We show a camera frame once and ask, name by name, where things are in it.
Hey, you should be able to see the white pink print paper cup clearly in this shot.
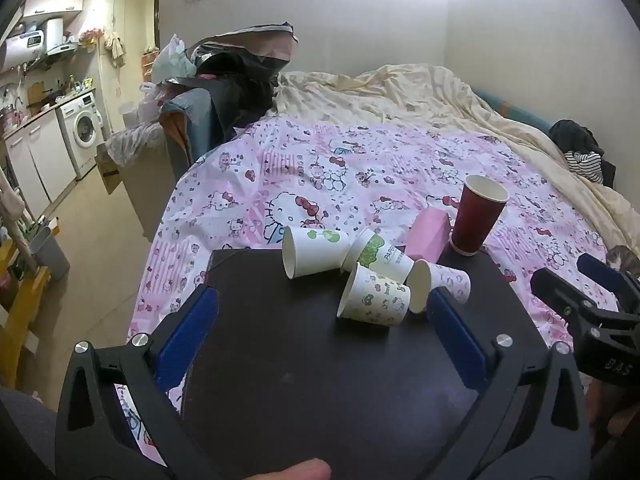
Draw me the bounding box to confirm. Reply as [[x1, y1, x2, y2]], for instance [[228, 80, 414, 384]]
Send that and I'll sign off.
[[407, 259, 471, 315]]

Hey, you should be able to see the cardboard box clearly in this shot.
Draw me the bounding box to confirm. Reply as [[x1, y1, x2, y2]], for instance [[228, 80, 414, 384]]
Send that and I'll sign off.
[[94, 141, 124, 196]]

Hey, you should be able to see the chair with grey jacket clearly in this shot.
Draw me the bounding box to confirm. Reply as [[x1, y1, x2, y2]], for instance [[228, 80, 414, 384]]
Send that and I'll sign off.
[[160, 87, 241, 173]]

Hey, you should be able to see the person's left hand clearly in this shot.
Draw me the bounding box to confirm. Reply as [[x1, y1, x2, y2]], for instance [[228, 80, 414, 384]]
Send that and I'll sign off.
[[239, 459, 332, 480]]

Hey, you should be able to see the tabby cat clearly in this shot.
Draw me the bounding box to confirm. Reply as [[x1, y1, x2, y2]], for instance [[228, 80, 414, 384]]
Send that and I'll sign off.
[[606, 244, 640, 282]]

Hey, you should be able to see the white kitchen cabinet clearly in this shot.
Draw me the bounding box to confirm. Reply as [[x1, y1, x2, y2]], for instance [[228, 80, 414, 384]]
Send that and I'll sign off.
[[5, 109, 78, 217]]

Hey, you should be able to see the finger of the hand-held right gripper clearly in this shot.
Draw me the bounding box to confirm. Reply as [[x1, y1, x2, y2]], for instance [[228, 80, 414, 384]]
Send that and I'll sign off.
[[531, 268, 608, 341], [577, 254, 640, 313]]

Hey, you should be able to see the beige duvet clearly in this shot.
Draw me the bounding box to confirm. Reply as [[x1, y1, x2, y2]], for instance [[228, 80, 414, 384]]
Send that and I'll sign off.
[[272, 64, 640, 261]]

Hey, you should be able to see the pink cartoon printed blanket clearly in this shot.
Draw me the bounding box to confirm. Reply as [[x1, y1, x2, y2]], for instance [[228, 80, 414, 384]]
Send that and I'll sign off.
[[127, 115, 626, 466]]

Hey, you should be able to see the white water heater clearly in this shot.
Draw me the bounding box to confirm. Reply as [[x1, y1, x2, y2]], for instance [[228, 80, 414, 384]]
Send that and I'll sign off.
[[2, 17, 65, 70]]

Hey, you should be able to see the striped garment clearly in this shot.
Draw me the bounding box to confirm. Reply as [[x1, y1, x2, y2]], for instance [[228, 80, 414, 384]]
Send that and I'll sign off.
[[565, 151, 605, 185]]

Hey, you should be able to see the hanging beige cloth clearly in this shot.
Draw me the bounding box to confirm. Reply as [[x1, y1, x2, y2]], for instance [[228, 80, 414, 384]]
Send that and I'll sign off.
[[102, 31, 127, 69]]

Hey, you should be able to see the dark clothes pile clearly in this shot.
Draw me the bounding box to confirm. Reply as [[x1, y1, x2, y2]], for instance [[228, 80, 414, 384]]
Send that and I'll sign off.
[[187, 22, 299, 128]]

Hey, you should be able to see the white washing machine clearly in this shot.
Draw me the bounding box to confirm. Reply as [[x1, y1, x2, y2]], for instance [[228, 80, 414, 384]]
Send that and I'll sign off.
[[56, 91, 105, 180]]

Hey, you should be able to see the red paper cup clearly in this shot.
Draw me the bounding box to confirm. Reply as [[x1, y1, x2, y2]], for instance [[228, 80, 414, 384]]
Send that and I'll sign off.
[[450, 175, 509, 257]]

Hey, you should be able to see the white wall cabinet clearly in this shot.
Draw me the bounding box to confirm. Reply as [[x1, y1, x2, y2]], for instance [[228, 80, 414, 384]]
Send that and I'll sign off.
[[22, 0, 85, 21]]

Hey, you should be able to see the person's grey clothing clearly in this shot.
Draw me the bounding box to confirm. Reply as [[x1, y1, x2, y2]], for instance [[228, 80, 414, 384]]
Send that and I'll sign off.
[[0, 387, 58, 480]]

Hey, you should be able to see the pink box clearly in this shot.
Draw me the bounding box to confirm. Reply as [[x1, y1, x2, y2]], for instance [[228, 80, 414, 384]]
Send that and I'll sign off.
[[404, 208, 452, 264]]

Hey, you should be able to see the white plastic bag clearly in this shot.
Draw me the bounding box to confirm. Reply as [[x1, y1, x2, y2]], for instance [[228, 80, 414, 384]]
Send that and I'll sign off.
[[150, 34, 199, 86]]

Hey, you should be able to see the white green dot paper cup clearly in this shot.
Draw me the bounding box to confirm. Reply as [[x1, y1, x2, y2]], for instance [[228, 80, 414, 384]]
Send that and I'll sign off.
[[282, 225, 352, 281]]

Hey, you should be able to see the yellow wooden stool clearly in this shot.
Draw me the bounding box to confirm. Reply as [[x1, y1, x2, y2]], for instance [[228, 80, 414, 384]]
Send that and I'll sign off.
[[0, 237, 53, 391]]

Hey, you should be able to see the black clothing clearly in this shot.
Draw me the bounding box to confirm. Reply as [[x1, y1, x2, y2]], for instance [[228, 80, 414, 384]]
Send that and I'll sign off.
[[549, 119, 619, 189]]

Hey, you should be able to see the white green tree paper cup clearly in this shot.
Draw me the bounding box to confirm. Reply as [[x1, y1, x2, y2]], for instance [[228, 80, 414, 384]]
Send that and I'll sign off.
[[342, 227, 416, 286]]

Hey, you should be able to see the white cartoon print paper cup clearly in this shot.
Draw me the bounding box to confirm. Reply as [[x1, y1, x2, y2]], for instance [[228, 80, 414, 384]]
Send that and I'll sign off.
[[337, 262, 412, 328]]

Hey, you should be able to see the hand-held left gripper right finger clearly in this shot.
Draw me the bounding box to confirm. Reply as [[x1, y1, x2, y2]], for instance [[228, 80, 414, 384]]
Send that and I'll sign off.
[[426, 287, 591, 480]]

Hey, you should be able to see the beige side cabinet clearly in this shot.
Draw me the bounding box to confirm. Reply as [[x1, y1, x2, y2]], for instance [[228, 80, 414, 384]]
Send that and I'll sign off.
[[121, 157, 177, 244]]

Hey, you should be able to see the grey trash bin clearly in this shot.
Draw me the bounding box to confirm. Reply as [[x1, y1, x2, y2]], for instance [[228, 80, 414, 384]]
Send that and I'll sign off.
[[30, 225, 71, 281]]

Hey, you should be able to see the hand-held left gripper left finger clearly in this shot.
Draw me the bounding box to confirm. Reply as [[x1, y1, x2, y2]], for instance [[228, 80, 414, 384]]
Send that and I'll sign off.
[[55, 284, 226, 480]]

